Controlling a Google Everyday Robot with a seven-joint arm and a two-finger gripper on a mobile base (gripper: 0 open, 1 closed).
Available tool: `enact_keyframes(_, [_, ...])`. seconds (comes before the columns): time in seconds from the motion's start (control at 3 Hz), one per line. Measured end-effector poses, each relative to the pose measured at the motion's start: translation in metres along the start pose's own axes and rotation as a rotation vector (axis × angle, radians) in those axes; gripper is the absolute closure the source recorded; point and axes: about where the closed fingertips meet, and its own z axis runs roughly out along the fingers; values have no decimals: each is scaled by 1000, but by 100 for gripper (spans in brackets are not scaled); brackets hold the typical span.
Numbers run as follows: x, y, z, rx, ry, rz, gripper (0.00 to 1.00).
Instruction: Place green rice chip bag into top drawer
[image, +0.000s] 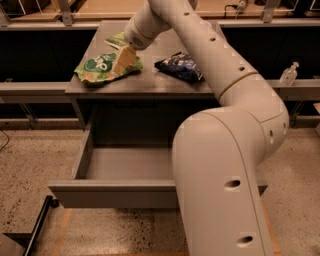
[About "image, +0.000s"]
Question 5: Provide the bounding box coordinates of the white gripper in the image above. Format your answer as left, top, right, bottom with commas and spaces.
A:
112, 3, 170, 75

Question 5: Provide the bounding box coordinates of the green rice chip bag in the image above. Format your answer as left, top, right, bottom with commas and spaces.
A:
74, 50, 143, 84

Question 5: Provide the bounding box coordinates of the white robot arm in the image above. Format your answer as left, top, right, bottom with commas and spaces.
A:
124, 0, 289, 256

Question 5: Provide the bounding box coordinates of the green snack bag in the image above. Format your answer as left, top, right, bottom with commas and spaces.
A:
104, 32, 127, 49

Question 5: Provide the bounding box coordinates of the dark blue chip bag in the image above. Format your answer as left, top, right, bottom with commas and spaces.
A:
154, 52, 202, 82

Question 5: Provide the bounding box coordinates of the open grey top drawer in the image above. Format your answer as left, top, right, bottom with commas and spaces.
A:
49, 113, 265, 209

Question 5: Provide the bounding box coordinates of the grey cabinet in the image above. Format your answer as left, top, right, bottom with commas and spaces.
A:
65, 30, 219, 147

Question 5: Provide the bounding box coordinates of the clear sanitizer bottle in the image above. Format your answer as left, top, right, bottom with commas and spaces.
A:
279, 62, 299, 86

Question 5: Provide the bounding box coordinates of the black metal stand base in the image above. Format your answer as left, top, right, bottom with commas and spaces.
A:
4, 195, 59, 256

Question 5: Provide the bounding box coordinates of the grey metal rail bench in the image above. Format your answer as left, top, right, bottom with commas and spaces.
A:
0, 18, 320, 129

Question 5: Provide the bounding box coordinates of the black power cable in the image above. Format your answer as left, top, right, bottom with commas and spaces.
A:
223, 0, 249, 20

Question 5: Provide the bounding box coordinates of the black cable on floor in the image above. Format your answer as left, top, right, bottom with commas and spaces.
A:
0, 129, 12, 153

